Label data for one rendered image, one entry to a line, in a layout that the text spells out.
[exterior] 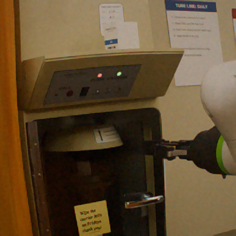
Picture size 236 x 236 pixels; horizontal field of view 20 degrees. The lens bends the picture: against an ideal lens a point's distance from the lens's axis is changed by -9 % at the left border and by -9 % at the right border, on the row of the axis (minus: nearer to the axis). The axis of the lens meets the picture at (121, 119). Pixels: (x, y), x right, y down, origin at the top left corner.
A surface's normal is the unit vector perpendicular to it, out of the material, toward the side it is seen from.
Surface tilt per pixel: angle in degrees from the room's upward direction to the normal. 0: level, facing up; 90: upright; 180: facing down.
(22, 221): 90
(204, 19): 90
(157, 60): 135
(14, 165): 90
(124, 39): 90
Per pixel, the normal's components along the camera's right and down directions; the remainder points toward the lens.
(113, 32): -0.83, 0.09
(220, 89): -0.54, -0.07
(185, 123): 0.52, 0.00
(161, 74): 0.42, 0.71
